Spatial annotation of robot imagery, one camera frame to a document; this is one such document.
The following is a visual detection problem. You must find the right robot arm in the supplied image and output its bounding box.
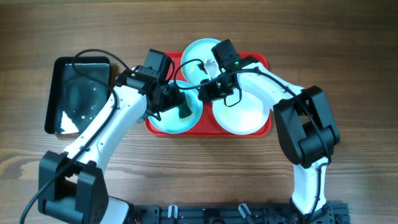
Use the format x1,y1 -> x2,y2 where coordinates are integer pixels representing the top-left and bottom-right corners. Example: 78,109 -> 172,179
197,56 -> 340,223

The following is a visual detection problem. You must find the yellow green sponge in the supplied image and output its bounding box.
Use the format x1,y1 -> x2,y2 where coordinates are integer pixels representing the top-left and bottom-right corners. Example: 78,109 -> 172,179
178,108 -> 193,119

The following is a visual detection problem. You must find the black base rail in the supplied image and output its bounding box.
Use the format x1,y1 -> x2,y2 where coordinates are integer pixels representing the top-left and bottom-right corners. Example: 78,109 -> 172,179
125,202 -> 351,224

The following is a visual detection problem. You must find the teal plate top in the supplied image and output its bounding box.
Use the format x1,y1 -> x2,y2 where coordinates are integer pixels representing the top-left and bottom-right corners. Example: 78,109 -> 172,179
181,38 -> 220,86

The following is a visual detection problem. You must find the black water tray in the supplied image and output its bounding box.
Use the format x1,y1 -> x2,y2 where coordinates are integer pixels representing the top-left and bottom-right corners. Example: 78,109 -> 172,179
44,56 -> 111,135

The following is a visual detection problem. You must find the teal plate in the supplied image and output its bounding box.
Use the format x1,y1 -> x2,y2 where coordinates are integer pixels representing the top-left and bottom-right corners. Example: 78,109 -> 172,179
147,89 -> 203,134
181,38 -> 220,86

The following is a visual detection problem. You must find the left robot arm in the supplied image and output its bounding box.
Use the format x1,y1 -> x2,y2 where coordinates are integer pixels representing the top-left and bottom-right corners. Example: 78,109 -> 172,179
37,68 -> 187,223

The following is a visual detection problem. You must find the red plastic tray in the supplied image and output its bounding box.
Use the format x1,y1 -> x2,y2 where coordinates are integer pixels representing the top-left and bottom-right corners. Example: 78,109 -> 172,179
144,51 -> 272,138

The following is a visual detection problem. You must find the white plate right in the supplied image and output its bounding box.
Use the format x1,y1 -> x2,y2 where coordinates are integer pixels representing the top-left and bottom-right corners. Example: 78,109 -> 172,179
212,89 -> 270,135

